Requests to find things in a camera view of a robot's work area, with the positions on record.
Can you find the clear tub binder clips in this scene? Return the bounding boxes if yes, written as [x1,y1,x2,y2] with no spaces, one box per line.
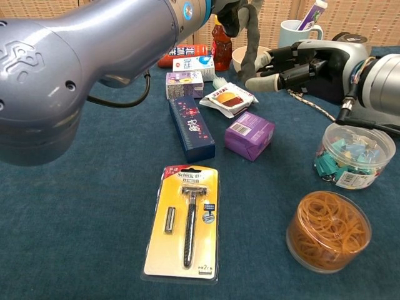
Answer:
[312,123,397,191]

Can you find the honey bottle yellow cap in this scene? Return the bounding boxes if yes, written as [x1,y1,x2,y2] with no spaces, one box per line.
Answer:
[211,15,233,72]

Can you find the beige bowl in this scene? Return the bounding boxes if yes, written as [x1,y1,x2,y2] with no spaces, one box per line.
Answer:
[231,46,271,73]

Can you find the yellow razor blister pack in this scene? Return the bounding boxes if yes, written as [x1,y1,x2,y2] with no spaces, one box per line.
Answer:
[140,164,221,282]

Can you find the light blue mug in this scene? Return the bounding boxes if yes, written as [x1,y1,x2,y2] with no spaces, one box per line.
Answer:
[277,19,323,49]

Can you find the purple white drink carton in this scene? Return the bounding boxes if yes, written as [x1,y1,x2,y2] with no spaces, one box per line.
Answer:
[165,71,205,101]

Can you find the white snack packet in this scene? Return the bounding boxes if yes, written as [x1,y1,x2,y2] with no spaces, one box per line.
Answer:
[199,82,259,119]

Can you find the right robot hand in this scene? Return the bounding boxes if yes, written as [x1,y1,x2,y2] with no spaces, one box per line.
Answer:
[244,39,369,104]

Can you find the grey twisted stick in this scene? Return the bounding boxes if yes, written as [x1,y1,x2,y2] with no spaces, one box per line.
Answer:
[236,1,265,83]

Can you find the orange drink can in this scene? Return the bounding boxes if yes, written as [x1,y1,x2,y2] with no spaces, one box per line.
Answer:
[157,44,209,69]

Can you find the round copper tin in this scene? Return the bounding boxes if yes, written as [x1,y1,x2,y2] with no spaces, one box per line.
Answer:
[286,191,373,274]

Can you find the braided rope bundle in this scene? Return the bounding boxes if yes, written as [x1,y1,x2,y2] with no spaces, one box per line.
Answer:
[286,89,337,123]

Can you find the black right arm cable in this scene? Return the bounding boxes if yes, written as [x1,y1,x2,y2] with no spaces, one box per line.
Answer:
[336,98,400,136]

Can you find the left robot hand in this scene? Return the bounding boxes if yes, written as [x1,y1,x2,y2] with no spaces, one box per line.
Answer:
[211,0,266,38]

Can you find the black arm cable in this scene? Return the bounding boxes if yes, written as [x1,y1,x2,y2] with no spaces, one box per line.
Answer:
[336,98,400,136]
[86,71,151,109]

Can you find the white purple toothpaste tube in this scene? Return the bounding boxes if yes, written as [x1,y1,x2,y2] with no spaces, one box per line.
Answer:
[296,0,329,31]

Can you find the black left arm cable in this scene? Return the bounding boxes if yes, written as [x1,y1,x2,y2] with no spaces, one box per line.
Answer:
[86,71,151,109]

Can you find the long dark blue box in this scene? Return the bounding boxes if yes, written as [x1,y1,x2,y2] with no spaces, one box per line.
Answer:
[167,95,216,164]

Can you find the blue felt table cover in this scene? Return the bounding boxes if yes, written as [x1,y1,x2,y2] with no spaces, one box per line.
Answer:
[0,43,400,300]

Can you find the white blue milk carton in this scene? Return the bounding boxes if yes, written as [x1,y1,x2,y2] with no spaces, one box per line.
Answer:
[172,55,216,83]

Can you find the small purple box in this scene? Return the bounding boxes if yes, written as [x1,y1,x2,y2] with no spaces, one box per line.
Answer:
[224,111,276,163]

